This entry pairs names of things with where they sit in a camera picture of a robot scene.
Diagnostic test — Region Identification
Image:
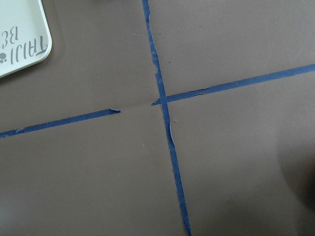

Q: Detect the cream bear tray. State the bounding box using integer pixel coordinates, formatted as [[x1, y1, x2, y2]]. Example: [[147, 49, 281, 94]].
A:
[[0, 0, 52, 78]]

